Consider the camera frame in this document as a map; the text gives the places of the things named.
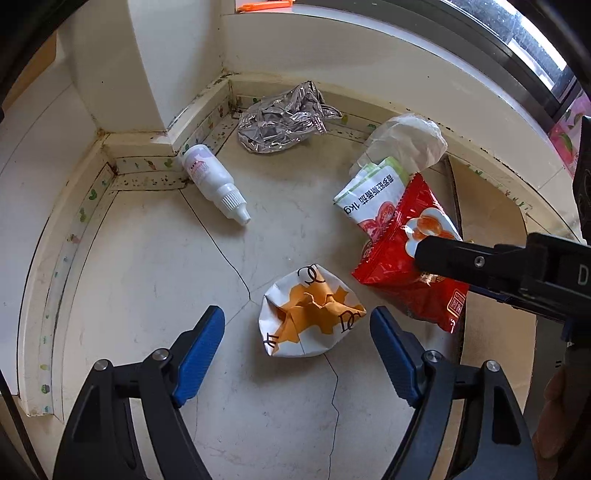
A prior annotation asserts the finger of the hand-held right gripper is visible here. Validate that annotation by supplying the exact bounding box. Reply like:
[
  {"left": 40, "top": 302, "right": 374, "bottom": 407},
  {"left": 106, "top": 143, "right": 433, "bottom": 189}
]
[
  {"left": 466, "top": 284, "right": 527, "bottom": 309},
  {"left": 414, "top": 235, "right": 532, "bottom": 291}
]

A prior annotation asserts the white dropper bottle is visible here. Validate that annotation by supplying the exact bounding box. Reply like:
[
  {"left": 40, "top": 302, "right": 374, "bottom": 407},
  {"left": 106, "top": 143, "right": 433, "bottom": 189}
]
[{"left": 178, "top": 144, "right": 251, "bottom": 226}]

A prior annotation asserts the dark framed window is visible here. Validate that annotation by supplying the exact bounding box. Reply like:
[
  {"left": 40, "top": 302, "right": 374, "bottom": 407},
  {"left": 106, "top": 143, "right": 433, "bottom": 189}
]
[{"left": 295, "top": 0, "right": 578, "bottom": 121}]

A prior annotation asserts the white and orange paper bag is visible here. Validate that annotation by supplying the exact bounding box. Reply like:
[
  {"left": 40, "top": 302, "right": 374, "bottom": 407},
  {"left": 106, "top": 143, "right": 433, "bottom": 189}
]
[{"left": 259, "top": 264, "right": 368, "bottom": 358}]

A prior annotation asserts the green and white packet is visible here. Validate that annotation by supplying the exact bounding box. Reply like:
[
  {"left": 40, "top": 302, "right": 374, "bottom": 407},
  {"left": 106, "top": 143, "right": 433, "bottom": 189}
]
[{"left": 334, "top": 157, "right": 411, "bottom": 241}]

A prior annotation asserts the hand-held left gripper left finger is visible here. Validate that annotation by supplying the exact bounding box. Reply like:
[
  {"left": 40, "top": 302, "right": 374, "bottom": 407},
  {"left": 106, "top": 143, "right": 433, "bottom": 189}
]
[{"left": 52, "top": 305, "right": 225, "bottom": 480}]

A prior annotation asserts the orange clip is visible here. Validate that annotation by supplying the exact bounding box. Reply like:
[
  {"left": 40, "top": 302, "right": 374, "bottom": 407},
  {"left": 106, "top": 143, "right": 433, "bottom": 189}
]
[{"left": 235, "top": 0, "right": 295, "bottom": 13}]

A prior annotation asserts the silver foil bag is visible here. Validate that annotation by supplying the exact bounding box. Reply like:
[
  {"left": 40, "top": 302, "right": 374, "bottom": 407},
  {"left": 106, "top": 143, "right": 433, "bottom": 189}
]
[{"left": 238, "top": 80, "right": 343, "bottom": 155}]

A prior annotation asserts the person's right hand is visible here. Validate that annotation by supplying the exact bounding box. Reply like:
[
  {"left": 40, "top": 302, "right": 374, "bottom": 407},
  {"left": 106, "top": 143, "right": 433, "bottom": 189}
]
[{"left": 542, "top": 366, "right": 570, "bottom": 462}]

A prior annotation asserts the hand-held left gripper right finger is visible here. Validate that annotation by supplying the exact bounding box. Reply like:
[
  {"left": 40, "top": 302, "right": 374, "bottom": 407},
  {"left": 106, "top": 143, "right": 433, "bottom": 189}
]
[{"left": 370, "top": 307, "right": 539, "bottom": 480}]

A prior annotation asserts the wooden cutting board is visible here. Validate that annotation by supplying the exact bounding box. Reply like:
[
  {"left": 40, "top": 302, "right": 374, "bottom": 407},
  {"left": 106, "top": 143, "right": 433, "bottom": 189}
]
[{"left": 11, "top": 30, "right": 58, "bottom": 97}]

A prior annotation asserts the red snack packet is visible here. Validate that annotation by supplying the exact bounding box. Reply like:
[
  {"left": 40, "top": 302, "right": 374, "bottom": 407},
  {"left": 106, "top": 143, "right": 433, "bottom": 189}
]
[{"left": 352, "top": 173, "right": 470, "bottom": 334}]

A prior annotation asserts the white plastic bag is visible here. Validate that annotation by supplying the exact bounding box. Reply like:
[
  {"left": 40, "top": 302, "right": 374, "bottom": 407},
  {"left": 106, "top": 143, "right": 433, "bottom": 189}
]
[{"left": 349, "top": 114, "right": 448, "bottom": 178}]

